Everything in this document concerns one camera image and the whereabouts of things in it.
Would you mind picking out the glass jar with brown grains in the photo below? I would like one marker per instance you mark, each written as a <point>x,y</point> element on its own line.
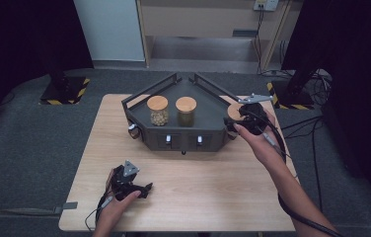
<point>234,112</point>

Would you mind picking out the person's right hand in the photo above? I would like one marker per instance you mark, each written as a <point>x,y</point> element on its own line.
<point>265,148</point>

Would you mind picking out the black stand with striped base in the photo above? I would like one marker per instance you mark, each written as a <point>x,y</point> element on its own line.
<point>292,95</point>
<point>63,92</point>

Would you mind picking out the black curtain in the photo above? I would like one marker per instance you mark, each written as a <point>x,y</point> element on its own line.
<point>357,65</point>
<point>15,39</point>

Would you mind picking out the glass jar with pale beans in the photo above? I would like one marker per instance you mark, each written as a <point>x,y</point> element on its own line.
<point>158,108</point>

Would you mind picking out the white panel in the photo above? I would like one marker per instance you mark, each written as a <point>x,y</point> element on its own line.
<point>109,29</point>

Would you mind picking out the grey tape strip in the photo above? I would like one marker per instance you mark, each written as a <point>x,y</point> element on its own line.
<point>65,207</point>

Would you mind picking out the black corner shelf rack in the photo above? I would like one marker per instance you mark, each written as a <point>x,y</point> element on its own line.
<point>206,112</point>

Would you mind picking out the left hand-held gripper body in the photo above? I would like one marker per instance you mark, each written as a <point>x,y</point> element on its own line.
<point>124,181</point>

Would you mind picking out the person's left hand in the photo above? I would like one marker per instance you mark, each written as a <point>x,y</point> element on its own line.
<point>114,210</point>

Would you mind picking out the white wall socket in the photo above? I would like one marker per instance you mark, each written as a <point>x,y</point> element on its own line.
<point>266,4</point>

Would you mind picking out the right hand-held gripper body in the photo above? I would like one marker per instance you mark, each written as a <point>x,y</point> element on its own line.
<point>254,117</point>

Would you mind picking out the glass jar with green beans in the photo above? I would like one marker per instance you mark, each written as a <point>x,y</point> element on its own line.
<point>185,110</point>

